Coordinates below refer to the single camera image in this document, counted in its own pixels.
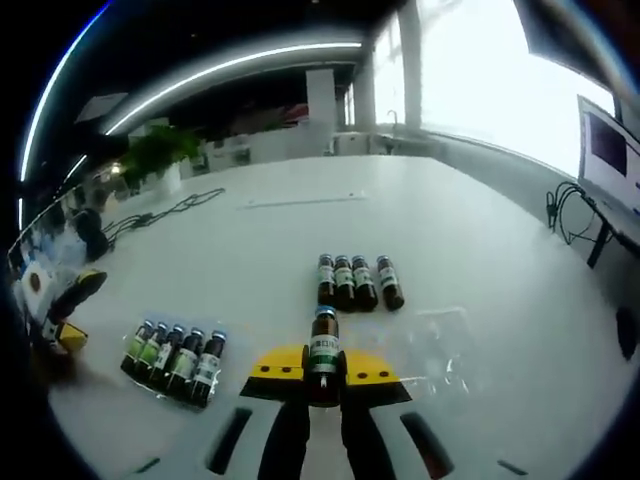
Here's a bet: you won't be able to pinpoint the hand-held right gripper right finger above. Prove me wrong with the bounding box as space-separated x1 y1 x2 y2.
341 349 532 480

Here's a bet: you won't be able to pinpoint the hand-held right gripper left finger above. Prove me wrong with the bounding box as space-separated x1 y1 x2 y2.
119 343 312 480

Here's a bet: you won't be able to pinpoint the clear plastic tray box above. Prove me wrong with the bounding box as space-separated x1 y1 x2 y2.
384 305 484 401

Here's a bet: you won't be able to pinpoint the bottles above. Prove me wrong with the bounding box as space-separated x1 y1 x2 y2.
118 319 229 411

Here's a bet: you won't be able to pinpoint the bluish white crumpled bag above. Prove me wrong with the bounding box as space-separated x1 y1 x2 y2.
29 229 89 271

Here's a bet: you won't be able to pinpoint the black upright object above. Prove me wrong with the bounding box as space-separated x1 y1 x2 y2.
74 207 111 262

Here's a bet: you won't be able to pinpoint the green plant in white pot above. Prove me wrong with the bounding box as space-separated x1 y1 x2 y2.
121 124 204 194

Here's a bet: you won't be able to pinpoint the ceiling air vent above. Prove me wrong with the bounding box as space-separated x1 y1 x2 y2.
74 94 130 124

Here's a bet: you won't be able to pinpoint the white low cabinet row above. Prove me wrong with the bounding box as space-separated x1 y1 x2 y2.
204 132 311 169

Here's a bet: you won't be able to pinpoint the sink counter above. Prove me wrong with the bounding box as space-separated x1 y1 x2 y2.
374 130 441 156

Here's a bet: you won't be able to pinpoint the black rounded object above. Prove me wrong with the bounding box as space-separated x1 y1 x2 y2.
615 306 640 362

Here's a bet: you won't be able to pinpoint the long curved ceiling light strip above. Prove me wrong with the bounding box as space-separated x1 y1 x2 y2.
103 40 363 136

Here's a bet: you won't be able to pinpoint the white square column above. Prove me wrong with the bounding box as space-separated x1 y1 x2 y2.
305 68 347 146

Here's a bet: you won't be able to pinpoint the narrow window with blinds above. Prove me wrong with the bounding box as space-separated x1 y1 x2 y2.
374 14 401 126

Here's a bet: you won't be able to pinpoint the large window with blinds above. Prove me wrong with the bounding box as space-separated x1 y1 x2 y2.
422 0 616 176

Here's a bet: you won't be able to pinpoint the black power cable with adapter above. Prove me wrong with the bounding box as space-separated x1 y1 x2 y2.
102 187 227 244

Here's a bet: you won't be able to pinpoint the table cable hatch cover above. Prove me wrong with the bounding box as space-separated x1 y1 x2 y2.
242 192 374 210

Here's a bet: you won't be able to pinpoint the black hanging cables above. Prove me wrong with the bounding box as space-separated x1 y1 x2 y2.
545 180 604 246

